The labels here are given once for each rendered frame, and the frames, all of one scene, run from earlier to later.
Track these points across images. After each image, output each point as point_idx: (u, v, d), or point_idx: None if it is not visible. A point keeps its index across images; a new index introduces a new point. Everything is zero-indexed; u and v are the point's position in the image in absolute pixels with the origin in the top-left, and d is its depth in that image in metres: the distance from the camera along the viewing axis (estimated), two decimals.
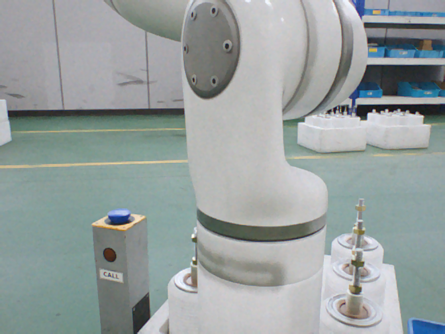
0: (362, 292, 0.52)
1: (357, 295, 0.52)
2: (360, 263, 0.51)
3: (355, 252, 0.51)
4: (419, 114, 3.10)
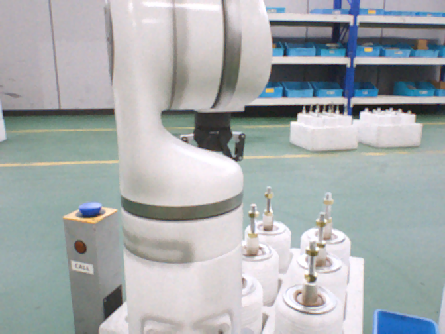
0: (317, 281, 0.54)
1: (312, 283, 0.53)
2: (314, 252, 0.52)
3: (310, 242, 0.53)
4: (411, 113, 3.11)
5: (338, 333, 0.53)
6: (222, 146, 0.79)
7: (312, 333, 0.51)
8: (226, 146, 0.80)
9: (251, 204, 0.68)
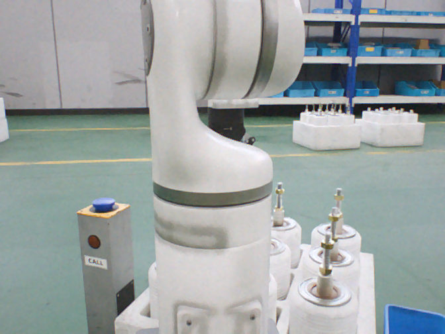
0: (332, 274, 0.55)
1: (327, 276, 0.54)
2: (329, 246, 0.53)
3: (325, 235, 0.53)
4: (414, 112, 3.12)
5: (353, 325, 0.53)
6: None
7: (328, 325, 0.51)
8: None
9: None
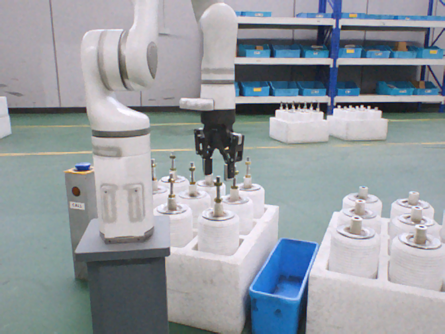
0: (222, 203, 0.87)
1: (218, 203, 0.86)
2: (218, 184, 0.86)
3: (216, 177, 0.86)
4: (378, 110, 3.45)
5: (234, 234, 0.86)
6: (217, 144, 0.82)
7: (215, 231, 0.84)
8: (220, 145, 0.81)
9: (191, 162, 1.01)
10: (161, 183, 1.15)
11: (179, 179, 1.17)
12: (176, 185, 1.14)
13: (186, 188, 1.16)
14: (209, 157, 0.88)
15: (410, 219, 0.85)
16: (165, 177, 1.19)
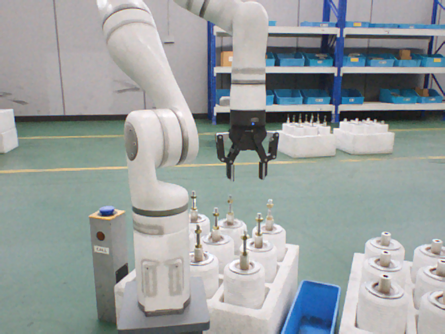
0: (248, 254, 0.88)
1: (247, 256, 0.87)
2: (242, 235, 0.88)
3: (245, 230, 0.87)
4: (385, 123, 3.45)
5: (264, 281, 0.89)
6: None
7: (253, 285, 0.85)
8: (234, 143, 0.83)
9: (214, 207, 1.02)
10: None
11: (199, 219, 1.18)
12: None
13: (207, 228, 1.17)
14: (261, 161, 0.84)
15: (436, 272, 0.86)
16: None
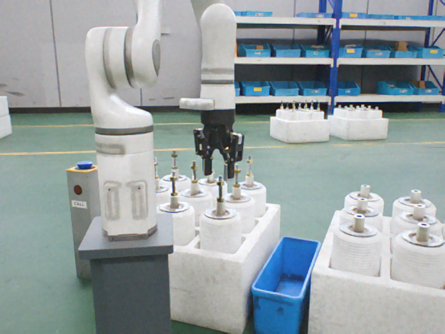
0: None
1: (224, 201, 0.87)
2: (218, 181, 0.87)
3: (221, 176, 0.86)
4: None
5: None
6: (217, 144, 0.82)
7: (238, 226, 0.86)
8: (220, 145, 0.81)
9: (193, 160, 1.01)
10: (163, 181, 1.15)
11: (181, 178, 1.17)
12: (178, 183, 1.14)
13: (188, 187, 1.16)
14: (209, 158, 0.88)
15: (412, 217, 0.85)
16: (167, 176, 1.19)
